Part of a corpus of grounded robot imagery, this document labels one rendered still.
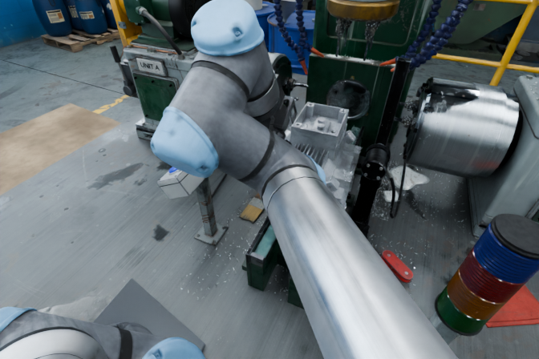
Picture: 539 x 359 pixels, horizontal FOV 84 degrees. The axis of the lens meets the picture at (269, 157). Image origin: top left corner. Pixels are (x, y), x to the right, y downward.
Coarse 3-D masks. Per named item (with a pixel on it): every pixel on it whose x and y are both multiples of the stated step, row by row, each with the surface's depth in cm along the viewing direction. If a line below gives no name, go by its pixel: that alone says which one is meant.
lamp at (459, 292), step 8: (456, 272) 41; (456, 280) 40; (448, 288) 42; (456, 288) 40; (464, 288) 39; (456, 296) 40; (464, 296) 39; (472, 296) 38; (456, 304) 40; (464, 304) 39; (472, 304) 38; (480, 304) 38; (488, 304) 37; (496, 304) 37; (504, 304) 37; (464, 312) 40; (472, 312) 39; (480, 312) 38; (488, 312) 38; (496, 312) 39
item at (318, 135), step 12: (312, 108) 71; (324, 108) 71; (336, 108) 70; (300, 120) 69; (312, 120) 71; (324, 120) 67; (336, 120) 71; (300, 132) 64; (312, 132) 63; (324, 132) 62; (336, 132) 62; (312, 144) 64; (324, 144) 63; (336, 144) 62; (336, 156) 66
